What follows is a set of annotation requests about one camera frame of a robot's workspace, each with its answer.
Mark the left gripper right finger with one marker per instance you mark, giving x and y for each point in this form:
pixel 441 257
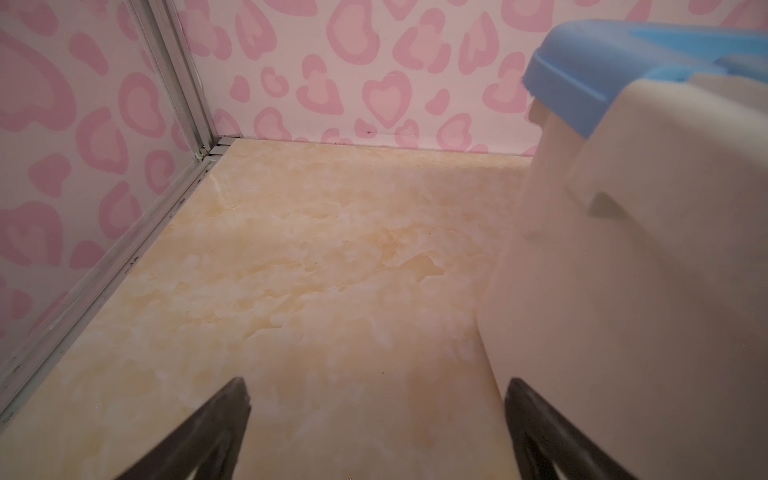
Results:
pixel 547 445

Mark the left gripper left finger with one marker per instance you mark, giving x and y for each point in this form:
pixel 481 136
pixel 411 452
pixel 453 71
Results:
pixel 206 445

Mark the white plastic storage bin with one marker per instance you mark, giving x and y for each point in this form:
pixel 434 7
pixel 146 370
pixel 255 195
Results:
pixel 632 290

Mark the blue plastic bin lid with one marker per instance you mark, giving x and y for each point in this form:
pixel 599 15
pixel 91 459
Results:
pixel 582 66

